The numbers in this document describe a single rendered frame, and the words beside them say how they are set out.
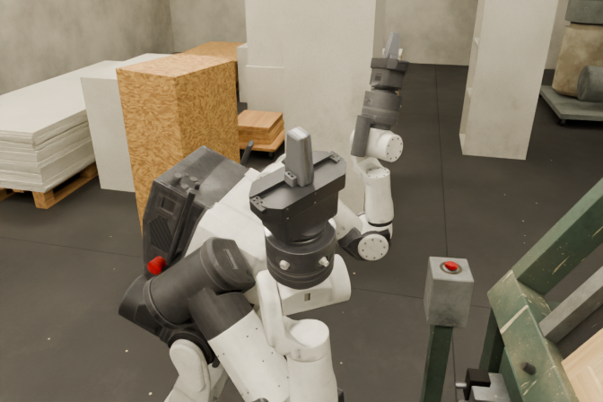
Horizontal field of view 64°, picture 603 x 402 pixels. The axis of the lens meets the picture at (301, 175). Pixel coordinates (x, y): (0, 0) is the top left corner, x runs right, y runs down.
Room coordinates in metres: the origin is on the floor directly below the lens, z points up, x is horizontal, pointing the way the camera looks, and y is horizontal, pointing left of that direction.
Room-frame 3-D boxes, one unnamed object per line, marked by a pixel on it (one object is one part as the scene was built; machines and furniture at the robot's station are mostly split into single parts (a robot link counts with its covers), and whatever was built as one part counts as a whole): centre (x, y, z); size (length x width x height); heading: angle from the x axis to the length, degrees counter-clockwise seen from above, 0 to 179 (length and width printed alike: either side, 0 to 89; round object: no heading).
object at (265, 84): (5.51, 0.22, 0.36); 0.80 x 0.58 x 0.72; 167
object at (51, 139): (4.64, 2.18, 0.31); 2.46 x 1.04 x 0.63; 167
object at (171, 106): (2.73, 0.70, 0.63); 0.50 x 0.42 x 1.25; 151
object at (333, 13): (3.70, -0.27, 0.88); 0.90 x 0.60 x 1.75; 167
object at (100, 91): (4.11, 1.27, 0.48); 1.00 x 0.64 x 0.95; 167
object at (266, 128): (4.63, 0.43, 0.15); 0.61 x 0.51 x 0.31; 167
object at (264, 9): (5.53, 0.20, 1.08); 0.80 x 0.58 x 0.72; 167
